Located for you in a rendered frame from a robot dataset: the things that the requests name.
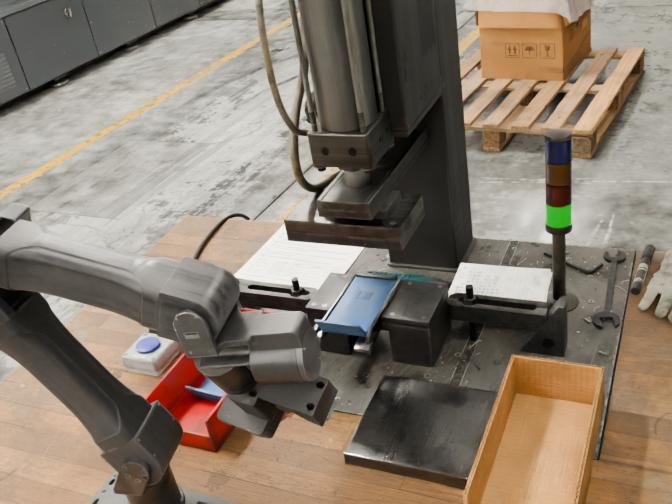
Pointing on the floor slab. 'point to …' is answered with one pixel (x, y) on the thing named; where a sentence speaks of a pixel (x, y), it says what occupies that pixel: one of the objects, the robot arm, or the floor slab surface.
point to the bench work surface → (319, 446)
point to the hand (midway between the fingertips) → (285, 411)
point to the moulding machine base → (74, 37)
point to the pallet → (597, 120)
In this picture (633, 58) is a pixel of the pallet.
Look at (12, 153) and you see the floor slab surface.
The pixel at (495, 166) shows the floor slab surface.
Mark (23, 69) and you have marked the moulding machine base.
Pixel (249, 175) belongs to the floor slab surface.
